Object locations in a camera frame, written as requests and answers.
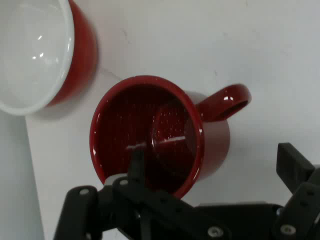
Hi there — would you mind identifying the red bowl white inside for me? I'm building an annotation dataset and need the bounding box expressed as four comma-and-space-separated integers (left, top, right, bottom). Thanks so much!
0, 0, 98, 116

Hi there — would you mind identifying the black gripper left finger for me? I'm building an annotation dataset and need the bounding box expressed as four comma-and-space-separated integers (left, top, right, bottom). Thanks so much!
53, 149, 232, 240

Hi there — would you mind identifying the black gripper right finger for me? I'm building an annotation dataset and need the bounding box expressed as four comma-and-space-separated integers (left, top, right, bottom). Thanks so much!
272, 142, 320, 240

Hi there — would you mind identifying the red enamel mug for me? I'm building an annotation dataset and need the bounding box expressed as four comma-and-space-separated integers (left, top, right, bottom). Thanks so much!
89, 74, 252, 199

